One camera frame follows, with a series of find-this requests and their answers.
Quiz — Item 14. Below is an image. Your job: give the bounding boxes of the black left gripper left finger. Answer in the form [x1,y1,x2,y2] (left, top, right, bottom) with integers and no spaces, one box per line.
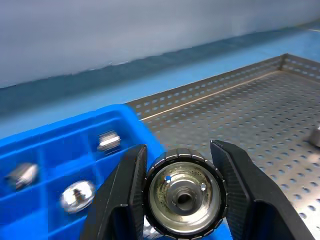
[80,143,148,240]

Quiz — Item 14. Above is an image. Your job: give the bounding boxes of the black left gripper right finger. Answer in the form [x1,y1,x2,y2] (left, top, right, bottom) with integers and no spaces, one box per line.
[210,139,317,240]

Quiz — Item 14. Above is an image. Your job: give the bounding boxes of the silver metal roller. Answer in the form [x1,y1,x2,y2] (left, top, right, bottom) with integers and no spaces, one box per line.
[3,162,40,191]
[143,147,229,238]
[59,179,97,214]
[96,130,121,152]
[309,124,320,148]

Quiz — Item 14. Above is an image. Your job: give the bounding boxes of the blue plastic compartment tray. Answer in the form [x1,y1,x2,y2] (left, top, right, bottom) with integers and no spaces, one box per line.
[0,103,229,240]

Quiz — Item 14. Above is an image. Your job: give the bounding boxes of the perforated steel tray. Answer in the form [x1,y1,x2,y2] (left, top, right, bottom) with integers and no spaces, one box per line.
[124,52,320,240]

